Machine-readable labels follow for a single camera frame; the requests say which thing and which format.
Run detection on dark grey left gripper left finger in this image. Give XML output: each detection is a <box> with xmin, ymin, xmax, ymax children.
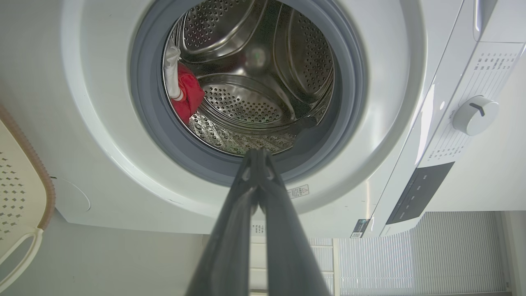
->
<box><xmin>185</xmin><ymin>149</ymin><xmax>259</xmax><ymax>296</ymax></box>

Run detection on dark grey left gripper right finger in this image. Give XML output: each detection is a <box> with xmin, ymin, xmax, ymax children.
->
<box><xmin>258</xmin><ymin>149</ymin><xmax>331</xmax><ymax>296</ymax></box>

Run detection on red and white garment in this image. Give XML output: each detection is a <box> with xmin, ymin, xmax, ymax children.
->
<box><xmin>164</xmin><ymin>39</ymin><xmax>205</xmax><ymax>124</ymax></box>

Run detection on stainless steel washing machine drum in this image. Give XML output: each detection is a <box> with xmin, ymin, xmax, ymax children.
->
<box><xmin>162</xmin><ymin>0</ymin><xmax>335</xmax><ymax>157</ymax></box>

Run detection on dark grey touch control panel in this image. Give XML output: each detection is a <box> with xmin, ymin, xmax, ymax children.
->
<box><xmin>386</xmin><ymin>162</ymin><xmax>455</xmax><ymax>225</ymax></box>

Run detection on cream perforated laundry basket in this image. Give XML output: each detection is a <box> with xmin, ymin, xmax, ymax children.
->
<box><xmin>0</xmin><ymin>105</ymin><xmax>56</xmax><ymax>292</ymax></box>

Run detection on white control dial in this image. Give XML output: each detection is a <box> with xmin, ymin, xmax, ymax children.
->
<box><xmin>452</xmin><ymin>95</ymin><xmax>500</xmax><ymax>136</ymax></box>

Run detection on grey warning sticker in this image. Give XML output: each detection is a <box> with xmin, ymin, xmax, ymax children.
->
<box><xmin>288</xmin><ymin>184</ymin><xmax>309</xmax><ymax>199</ymax></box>

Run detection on dark corner sticker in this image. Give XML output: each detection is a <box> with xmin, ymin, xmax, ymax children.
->
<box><xmin>351</xmin><ymin>219</ymin><xmax>371</xmax><ymax>239</ymax></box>

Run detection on grey rubber door gasket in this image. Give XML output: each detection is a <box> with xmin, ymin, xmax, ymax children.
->
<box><xmin>129</xmin><ymin>0</ymin><xmax>366</xmax><ymax>187</ymax></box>

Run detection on white slatted blind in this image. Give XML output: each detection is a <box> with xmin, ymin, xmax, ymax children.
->
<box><xmin>308</xmin><ymin>212</ymin><xmax>506</xmax><ymax>296</ymax></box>

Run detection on round white filter cover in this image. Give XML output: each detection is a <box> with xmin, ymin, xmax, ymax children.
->
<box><xmin>53</xmin><ymin>177</ymin><xmax>91</xmax><ymax>212</ymax></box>

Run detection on white front-load washing machine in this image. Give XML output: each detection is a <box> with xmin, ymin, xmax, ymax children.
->
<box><xmin>0</xmin><ymin>0</ymin><xmax>526</xmax><ymax>239</ymax></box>

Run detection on white detergent drawer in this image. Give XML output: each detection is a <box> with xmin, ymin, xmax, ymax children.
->
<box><xmin>473</xmin><ymin>0</ymin><xmax>526</xmax><ymax>42</ymax></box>

